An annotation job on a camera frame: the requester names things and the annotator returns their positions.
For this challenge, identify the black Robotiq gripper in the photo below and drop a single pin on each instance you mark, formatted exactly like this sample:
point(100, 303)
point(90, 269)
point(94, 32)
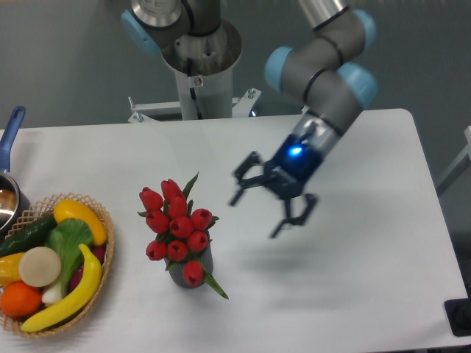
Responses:
point(290, 171)

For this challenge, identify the red tulip bouquet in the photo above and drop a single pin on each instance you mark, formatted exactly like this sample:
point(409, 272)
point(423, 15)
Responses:
point(171, 215)

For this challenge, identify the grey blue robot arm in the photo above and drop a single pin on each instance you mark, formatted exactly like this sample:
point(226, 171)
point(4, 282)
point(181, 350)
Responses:
point(322, 75)

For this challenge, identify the dark grey ribbed vase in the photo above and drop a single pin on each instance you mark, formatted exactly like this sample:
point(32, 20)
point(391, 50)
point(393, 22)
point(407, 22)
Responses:
point(190, 260)

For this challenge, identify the purple red vegetable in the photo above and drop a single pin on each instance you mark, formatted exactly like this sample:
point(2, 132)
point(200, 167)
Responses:
point(99, 252)

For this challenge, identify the green bok choy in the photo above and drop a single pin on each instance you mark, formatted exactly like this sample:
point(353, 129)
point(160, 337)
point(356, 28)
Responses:
point(65, 239)

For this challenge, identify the black device at edge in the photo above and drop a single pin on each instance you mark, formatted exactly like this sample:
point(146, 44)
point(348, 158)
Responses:
point(458, 315)

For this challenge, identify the yellow banana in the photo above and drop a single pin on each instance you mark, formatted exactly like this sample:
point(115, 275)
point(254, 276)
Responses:
point(74, 301)

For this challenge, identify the woven wicker basket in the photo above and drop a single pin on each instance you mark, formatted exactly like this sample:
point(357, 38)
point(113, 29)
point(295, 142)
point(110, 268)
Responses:
point(39, 210)

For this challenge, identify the green cucumber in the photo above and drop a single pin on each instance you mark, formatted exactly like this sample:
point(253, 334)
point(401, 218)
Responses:
point(32, 235)

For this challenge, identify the beige round slice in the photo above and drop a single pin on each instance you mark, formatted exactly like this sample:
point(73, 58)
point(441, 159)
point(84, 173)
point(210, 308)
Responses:
point(39, 267)

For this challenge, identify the yellow pepper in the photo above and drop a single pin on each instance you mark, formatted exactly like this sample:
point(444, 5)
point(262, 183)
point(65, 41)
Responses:
point(9, 266)

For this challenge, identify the orange fruit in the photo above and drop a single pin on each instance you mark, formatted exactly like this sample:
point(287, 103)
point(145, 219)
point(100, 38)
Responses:
point(20, 300)

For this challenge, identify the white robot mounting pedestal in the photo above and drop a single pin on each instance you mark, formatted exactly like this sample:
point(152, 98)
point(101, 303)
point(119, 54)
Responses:
point(203, 70)

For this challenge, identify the white frame at right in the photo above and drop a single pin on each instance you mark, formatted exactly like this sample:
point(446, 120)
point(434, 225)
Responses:
point(456, 168)

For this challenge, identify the blue handled saucepan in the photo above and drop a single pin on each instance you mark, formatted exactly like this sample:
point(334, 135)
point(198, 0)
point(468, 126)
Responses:
point(13, 201)

